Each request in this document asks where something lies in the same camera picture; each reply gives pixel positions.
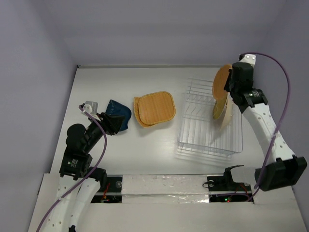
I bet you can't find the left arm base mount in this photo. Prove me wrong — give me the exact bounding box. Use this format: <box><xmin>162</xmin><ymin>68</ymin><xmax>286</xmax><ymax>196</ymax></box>
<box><xmin>91</xmin><ymin>175</ymin><xmax>123</xmax><ymax>203</ymax></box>

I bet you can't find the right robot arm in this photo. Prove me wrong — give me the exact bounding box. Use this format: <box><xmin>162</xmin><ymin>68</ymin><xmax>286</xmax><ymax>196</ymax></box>
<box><xmin>225</xmin><ymin>62</ymin><xmax>307</xmax><ymax>191</ymax></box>

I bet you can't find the white wire dish rack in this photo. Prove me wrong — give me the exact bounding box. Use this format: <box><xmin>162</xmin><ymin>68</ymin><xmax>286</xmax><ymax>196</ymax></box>
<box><xmin>178</xmin><ymin>78</ymin><xmax>243</xmax><ymax>158</ymax></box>

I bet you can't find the small round bamboo plate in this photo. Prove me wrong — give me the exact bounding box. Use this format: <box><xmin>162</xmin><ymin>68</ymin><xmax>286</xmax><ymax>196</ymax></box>
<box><xmin>212</xmin><ymin>94</ymin><xmax>233</xmax><ymax>131</ymax></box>

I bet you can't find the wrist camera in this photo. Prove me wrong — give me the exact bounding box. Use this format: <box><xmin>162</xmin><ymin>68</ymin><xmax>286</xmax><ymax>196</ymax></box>
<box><xmin>239</xmin><ymin>54</ymin><xmax>256</xmax><ymax>67</ymax></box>
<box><xmin>79</xmin><ymin>101</ymin><xmax>98</xmax><ymax>116</ymax></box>

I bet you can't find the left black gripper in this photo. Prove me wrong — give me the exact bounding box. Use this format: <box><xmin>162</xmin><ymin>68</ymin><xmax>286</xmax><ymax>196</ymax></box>
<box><xmin>84</xmin><ymin>111</ymin><xmax>125</xmax><ymax>151</ymax></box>

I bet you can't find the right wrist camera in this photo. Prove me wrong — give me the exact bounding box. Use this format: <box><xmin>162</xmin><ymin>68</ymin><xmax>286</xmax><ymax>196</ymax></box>
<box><xmin>239</xmin><ymin>54</ymin><xmax>256</xmax><ymax>67</ymax></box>

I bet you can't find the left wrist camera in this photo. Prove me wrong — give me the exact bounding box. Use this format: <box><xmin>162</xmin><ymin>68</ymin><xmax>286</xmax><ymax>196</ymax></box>
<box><xmin>79</xmin><ymin>101</ymin><xmax>98</xmax><ymax>116</ymax></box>

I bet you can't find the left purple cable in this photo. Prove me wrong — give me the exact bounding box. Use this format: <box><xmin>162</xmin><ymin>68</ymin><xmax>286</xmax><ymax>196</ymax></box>
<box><xmin>33</xmin><ymin>106</ymin><xmax>109</xmax><ymax>232</ymax></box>

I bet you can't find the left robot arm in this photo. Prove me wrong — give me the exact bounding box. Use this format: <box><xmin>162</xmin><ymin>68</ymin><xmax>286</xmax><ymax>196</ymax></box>
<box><xmin>36</xmin><ymin>111</ymin><xmax>125</xmax><ymax>232</ymax></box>

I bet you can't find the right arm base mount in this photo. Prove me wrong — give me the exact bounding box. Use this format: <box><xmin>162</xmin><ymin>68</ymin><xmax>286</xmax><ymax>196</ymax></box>
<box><xmin>203</xmin><ymin>175</ymin><xmax>253</xmax><ymax>203</ymax></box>

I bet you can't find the round green-rimmed bamboo plate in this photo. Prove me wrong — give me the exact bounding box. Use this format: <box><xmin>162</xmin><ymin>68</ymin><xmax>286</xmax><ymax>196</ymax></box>
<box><xmin>212</xmin><ymin>64</ymin><xmax>232</xmax><ymax>100</ymax></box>

